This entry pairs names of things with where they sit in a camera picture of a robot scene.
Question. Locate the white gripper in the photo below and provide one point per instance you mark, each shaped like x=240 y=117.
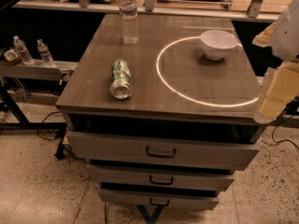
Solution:
x=287 y=36

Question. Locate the clear plastic water bottle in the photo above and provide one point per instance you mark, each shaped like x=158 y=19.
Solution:
x=129 y=21

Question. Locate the small water bottle right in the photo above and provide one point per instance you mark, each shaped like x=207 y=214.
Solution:
x=44 y=52

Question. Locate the small water bottle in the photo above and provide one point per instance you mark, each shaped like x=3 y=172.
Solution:
x=44 y=52
x=22 y=50

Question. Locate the small water bottle left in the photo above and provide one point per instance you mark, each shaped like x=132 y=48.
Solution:
x=22 y=50

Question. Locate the white ceramic bowl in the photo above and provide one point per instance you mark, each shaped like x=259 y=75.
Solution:
x=216 y=44

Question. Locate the grey drawer cabinet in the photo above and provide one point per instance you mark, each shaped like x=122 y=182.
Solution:
x=178 y=93

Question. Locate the green soda can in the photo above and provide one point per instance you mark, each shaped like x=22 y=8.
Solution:
x=121 y=80

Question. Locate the top grey drawer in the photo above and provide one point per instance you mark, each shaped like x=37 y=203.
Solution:
x=172 y=152

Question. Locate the grey drawer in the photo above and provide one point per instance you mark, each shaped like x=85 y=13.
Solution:
x=155 y=199
x=172 y=152
x=159 y=178

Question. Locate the middle grey drawer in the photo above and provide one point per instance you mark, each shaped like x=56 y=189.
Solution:
x=159 y=178

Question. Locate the bottom grey drawer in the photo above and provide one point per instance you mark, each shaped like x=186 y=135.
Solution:
x=155 y=199

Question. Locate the grey side bench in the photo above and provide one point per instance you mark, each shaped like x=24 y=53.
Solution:
x=38 y=70

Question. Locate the small round dish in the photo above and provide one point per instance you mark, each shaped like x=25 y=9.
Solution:
x=11 y=56

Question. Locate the background metal shelf rail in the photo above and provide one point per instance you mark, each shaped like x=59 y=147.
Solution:
x=268 y=12

